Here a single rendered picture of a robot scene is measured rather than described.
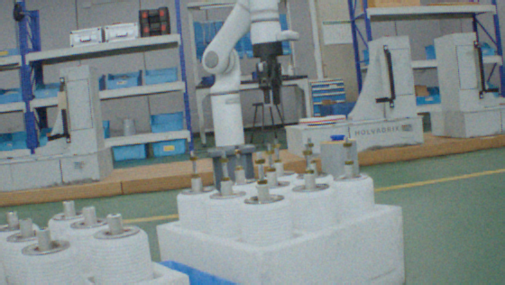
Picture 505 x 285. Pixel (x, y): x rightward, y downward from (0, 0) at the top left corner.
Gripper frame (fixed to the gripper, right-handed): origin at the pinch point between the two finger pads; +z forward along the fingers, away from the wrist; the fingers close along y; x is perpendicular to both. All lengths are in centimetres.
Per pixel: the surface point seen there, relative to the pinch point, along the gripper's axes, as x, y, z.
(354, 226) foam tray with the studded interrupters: 22.5, 25.9, 24.7
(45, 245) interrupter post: -15, 69, 15
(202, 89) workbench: -231, -467, -3
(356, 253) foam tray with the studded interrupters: 22.7, 26.0, 30.2
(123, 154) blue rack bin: -285, -360, 58
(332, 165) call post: 12.3, -7.2, 18.0
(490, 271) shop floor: 51, 8, 42
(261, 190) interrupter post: 7.4, 35.3, 14.9
